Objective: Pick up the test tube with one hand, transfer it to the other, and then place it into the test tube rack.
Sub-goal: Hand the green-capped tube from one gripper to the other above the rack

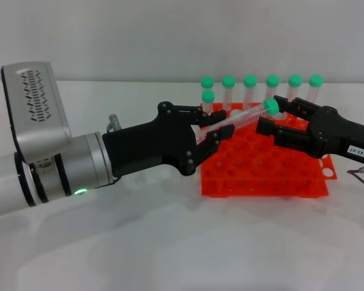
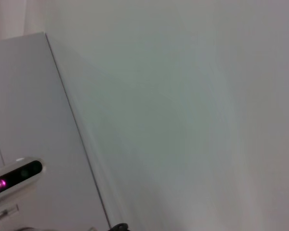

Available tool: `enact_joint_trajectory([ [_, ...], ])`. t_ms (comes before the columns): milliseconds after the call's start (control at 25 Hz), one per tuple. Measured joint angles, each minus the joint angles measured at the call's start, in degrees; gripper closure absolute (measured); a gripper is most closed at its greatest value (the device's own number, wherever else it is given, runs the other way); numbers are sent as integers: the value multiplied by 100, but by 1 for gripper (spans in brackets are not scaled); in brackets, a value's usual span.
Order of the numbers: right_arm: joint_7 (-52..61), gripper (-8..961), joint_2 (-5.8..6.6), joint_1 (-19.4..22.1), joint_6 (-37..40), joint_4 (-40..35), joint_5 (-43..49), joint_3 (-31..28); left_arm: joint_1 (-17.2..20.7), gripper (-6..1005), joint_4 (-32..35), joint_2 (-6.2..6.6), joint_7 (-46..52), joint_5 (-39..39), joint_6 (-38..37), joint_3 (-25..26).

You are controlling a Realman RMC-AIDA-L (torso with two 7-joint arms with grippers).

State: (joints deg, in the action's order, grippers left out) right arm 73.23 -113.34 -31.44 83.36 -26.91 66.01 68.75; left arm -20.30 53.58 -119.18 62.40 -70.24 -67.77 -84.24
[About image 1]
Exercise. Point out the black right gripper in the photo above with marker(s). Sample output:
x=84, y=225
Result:
x=330, y=136

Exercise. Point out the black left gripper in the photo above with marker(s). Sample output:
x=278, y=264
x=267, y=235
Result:
x=145, y=148

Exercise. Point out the green-capped clear test tube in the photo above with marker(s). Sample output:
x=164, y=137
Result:
x=228, y=81
x=271, y=106
x=295, y=80
x=315, y=80
x=207, y=82
x=272, y=80
x=250, y=80
x=208, y=96

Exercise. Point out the orange test tube rack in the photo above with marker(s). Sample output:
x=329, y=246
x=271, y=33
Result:
x=254, y=169

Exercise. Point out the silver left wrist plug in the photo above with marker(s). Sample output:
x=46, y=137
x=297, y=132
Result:
x=114, y=122

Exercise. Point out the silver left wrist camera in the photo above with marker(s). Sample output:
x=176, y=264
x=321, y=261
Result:
x=33, y=106

